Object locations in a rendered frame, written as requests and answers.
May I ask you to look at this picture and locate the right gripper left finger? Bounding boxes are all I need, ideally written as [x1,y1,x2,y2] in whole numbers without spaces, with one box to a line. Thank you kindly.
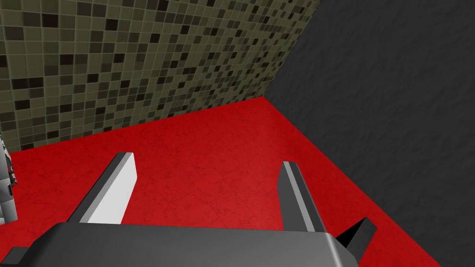
[66,152,138,225]

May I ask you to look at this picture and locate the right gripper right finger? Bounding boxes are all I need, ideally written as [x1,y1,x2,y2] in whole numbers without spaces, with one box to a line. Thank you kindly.
[277,161,327,234]

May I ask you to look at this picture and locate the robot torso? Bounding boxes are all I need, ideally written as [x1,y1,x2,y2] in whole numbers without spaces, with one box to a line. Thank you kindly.
[0,134,19,225]

